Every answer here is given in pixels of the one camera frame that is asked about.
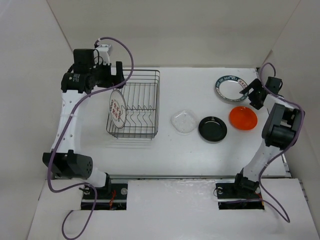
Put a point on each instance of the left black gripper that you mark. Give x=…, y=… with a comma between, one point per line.
x=112, y=80

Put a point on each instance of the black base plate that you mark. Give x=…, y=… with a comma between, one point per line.
x=114, y=199
x=231, y=197

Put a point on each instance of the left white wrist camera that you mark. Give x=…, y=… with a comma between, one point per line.
x=102, y=54

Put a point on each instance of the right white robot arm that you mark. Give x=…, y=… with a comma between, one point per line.
x=280, y=131

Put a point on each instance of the orange plate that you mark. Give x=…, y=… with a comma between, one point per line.
x=243, y=118

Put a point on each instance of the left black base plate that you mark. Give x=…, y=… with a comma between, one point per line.
x=114, y=199

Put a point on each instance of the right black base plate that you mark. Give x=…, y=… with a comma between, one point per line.
x=231, y=197

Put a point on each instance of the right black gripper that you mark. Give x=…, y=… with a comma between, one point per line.
x=256, y=85

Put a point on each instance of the white plate green rim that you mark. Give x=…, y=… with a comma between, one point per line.
x=229, y=88

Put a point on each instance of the aluminium rail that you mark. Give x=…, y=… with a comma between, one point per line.
x=148, y=177

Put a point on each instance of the grey wire dish rack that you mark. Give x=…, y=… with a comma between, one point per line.
x=142, y=98

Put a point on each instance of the white plate red characters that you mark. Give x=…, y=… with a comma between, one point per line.
x=117, y=109

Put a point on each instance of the clear glass plate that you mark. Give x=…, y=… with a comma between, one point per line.
x=184, y=121

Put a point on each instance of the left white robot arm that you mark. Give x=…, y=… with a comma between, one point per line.
x=91, y=68

